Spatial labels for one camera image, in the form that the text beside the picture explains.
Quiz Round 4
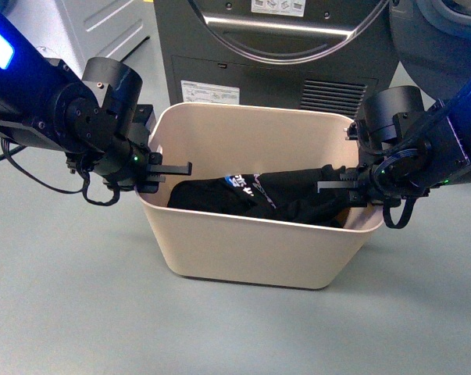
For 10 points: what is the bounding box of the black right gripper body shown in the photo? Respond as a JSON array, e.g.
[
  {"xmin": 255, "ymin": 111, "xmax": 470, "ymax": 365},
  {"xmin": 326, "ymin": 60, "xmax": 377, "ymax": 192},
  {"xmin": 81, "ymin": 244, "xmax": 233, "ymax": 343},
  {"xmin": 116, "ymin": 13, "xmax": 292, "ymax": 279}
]
[{"xmin": 342, "ymin": 119, "xmax": 434, "ymax": 208}]

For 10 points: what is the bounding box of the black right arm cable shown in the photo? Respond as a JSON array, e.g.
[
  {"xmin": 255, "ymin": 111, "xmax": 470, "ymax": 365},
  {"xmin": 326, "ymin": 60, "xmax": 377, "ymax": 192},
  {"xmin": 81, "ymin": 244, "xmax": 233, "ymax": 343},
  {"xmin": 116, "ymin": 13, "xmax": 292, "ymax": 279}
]
[{"xmin": 382, "ymin": 197, "xmax": 414, "ymax": 230}]

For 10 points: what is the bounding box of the black printed garment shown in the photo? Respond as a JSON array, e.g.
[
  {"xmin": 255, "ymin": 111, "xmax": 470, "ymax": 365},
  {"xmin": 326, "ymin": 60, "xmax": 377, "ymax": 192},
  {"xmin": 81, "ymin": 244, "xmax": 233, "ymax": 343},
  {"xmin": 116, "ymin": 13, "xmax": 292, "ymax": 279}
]
[{"xmin": 167, "ymin": 165, "xmax": 351, "ymax": 228}]

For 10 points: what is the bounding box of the beige plastic laundry hamper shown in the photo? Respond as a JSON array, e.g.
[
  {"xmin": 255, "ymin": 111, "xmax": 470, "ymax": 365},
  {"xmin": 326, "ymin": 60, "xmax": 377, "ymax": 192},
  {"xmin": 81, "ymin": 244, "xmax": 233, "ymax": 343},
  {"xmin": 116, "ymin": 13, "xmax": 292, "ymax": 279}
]
[{"xmin": 139, "ymin": 102, "xmax": 383, "ymax": 290}]

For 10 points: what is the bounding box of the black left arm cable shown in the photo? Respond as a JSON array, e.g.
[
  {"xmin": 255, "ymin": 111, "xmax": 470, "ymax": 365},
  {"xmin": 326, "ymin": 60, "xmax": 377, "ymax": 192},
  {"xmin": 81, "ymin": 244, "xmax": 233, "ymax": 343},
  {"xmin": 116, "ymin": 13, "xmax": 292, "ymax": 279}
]
[{"xmin": 0, "ymin": 138, "xmax": 121, "ymax": 207}]

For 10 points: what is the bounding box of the white washing machine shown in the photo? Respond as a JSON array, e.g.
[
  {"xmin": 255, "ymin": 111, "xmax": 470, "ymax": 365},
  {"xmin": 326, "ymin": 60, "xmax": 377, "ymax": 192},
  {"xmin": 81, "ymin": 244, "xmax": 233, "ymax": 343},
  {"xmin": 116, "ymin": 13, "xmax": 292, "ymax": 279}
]
[{"xmin": 4, "ymin": 0, "xmax": 152, "ymax": 77}]

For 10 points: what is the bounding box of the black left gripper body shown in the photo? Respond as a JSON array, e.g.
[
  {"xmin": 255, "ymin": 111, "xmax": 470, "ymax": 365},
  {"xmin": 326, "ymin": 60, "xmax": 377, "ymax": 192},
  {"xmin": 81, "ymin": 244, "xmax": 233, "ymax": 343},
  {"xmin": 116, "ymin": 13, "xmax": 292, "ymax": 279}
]
[{"xmin": 66, "ymin": 105, "xmax": 163, "ymax": 194}]

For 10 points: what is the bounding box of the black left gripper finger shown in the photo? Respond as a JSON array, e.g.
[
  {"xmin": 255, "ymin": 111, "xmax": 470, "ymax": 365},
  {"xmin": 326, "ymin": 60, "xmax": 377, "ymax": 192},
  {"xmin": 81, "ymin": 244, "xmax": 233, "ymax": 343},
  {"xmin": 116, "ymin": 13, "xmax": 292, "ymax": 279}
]
[{"xmin": 148, "ymin": 162, "xmax": 191, "ymax": 184}]

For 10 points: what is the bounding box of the grey round dryer door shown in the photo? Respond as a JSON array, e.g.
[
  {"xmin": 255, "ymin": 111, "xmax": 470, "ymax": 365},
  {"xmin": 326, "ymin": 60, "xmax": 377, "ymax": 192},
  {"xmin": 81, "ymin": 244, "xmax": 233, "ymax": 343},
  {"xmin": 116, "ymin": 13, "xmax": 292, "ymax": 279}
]
[{"xmin": 389, "ymin": 0, "xmax": 471, "ymax": 100}]

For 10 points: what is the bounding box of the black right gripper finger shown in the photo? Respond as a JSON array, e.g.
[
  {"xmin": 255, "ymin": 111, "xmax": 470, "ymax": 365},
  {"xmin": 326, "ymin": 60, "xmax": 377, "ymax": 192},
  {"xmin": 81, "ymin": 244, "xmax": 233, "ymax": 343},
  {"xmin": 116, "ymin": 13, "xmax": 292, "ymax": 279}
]
[{"xmin": 316, "ymin": 171, "xmax": 360, "ymax": 193}]

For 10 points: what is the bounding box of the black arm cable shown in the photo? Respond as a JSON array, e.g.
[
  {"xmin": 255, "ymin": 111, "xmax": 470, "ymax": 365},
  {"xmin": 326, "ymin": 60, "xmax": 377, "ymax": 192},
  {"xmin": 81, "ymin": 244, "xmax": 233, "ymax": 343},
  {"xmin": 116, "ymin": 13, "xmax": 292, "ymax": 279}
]
[
  {"xmin": 382, "ymin": 197, "xmax": 414, "ymax": 230},
  {"xmin": 0, "ymin": 138, "xmax": 121, "ymax": 207}
]

